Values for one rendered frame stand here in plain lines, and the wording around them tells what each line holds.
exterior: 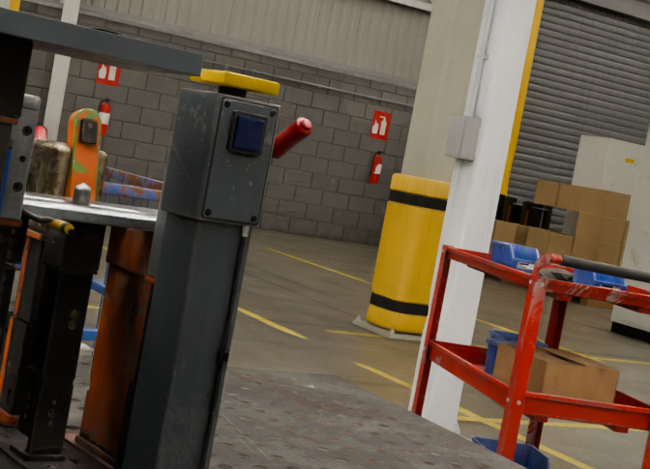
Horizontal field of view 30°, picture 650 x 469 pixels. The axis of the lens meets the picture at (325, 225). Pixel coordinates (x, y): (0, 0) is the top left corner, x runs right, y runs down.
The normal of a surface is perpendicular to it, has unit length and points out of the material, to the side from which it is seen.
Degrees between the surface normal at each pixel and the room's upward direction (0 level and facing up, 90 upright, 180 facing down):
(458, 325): 90
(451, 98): 90
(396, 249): 90
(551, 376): 90
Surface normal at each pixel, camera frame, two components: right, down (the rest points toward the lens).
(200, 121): -0.78, -0.11
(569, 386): 0.38, 0.12
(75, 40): 0.60, 0.15
